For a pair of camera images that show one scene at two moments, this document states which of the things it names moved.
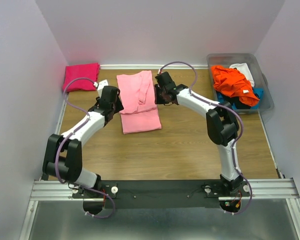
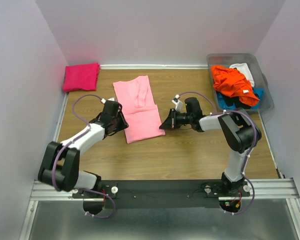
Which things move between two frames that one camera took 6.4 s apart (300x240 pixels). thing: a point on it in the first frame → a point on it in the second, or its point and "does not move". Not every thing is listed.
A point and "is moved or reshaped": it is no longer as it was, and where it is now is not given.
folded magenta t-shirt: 90,71 does not move
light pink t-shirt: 137,94 is moved or reshaped
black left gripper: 117,105 → 119,120
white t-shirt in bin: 244,68 does not move
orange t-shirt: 230,82 does not move
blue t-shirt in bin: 258,91 does not move
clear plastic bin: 238,78 does not move
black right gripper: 158,94 → 174,119
